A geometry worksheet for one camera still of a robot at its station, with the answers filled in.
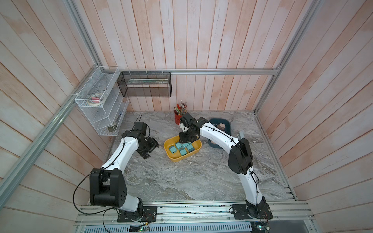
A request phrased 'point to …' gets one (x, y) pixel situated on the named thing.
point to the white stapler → (241, 135)
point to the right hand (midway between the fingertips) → (181, 140)
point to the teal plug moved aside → (190, 147)
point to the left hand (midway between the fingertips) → (156, 150)
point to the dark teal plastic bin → (216, 121)
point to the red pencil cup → (178, 111)
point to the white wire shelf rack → (107, 117)
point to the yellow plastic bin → (176, 156)
